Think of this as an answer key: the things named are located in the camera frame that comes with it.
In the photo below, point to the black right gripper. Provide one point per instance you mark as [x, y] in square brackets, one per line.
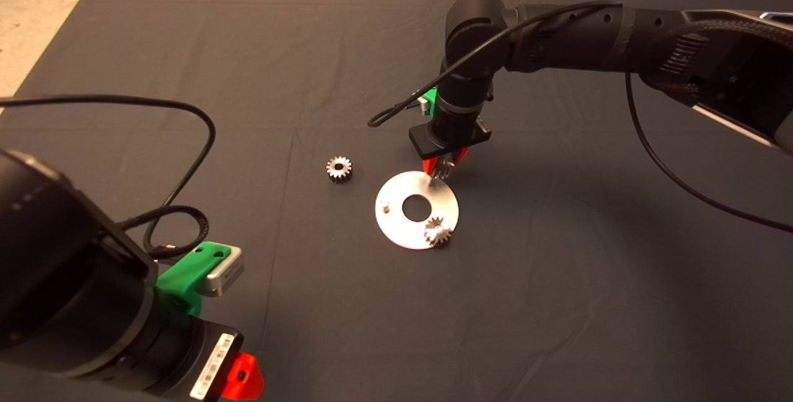
[446, 140]

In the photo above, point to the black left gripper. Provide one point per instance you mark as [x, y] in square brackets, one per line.
[184, 362]

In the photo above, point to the small steel planetary gear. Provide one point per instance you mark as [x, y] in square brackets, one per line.
[339, 170]
[444, 168]
[438, 233]

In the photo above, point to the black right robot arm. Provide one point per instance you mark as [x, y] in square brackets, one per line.
[471, 18]

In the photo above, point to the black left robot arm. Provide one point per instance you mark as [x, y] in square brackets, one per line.
[62, 266]

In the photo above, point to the round metal carrier plate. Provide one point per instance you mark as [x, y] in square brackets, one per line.
[396, 228]

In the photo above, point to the dark grey table cloth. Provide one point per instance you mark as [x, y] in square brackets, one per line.
[396, 49]

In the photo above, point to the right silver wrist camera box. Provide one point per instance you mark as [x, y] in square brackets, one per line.
[422, 104]

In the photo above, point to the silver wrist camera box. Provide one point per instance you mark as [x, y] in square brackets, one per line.
[422, 104]
[224, 273]

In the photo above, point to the right green camera mount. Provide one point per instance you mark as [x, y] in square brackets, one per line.
[430, 101]

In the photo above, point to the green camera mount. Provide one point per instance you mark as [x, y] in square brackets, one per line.
[430, 101]
[183, 273]

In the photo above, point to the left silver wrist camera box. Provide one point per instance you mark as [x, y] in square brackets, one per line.
[224, 273]

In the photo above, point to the left green camera mount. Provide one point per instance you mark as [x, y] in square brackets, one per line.
[183, 273]

